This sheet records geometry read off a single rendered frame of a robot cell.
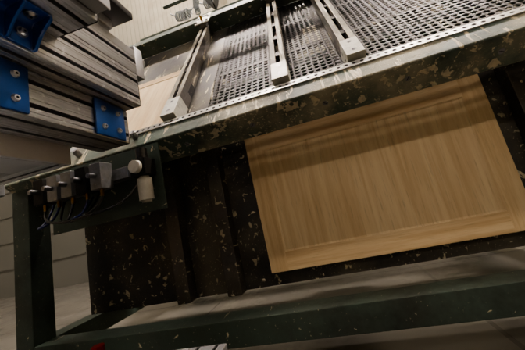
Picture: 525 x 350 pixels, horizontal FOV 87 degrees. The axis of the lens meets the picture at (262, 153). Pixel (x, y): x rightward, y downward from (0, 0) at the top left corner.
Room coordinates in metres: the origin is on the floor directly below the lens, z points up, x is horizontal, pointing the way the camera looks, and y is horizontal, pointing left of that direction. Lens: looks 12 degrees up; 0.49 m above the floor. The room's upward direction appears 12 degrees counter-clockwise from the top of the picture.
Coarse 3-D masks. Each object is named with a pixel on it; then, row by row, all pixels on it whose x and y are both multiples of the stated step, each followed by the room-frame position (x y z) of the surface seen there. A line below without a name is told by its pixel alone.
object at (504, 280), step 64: (512, 64) 0.89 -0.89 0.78; (512, 128) 0.96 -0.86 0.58; (192, 192) 1.23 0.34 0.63; (128, 256) 1.31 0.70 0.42; (192, 256) 1.24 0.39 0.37; (256, 256) 1.17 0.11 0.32; (384, 256) 1.07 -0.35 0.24; (448, 256) 1.03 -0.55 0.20; (192, 320) 1.03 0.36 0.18; (256, 320) 0.93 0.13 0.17; (320, 320) 0.89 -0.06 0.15; (384, 320) 0.85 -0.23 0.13; (448, 320) 0.82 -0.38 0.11
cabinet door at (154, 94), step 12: (144, 84) 1.44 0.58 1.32; (156, 84) 1.38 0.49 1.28; (168, 84) 1.33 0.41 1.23; (144, 96) 1.34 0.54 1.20; (156, 96) 1.28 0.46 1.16; (168, 96) 1.24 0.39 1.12; (144, 108) 1.24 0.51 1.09; (156, 108) 1.20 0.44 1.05; (132, 120) 1.20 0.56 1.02; (144, 120) 1.16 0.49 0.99; (156, 120) 1.12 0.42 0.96
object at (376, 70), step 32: (480, 32) 0.74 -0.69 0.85; (512, 32) 0.71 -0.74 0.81; (384, 64) 0.79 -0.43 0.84; (416, 64) 0.77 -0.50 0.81; (448, 64) 0.77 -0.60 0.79; (480, 64) 0.78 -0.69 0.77; (288, 96) 0.85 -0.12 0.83; (320, 96) 0.84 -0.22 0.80; (352, 96) 0.85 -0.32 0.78; (384, 96) 0.85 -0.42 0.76; (160, 128) 0.99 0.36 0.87; (192, 128) 0.92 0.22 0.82; (224, 128) 0.92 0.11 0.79; (256, 128) 0.93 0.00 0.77
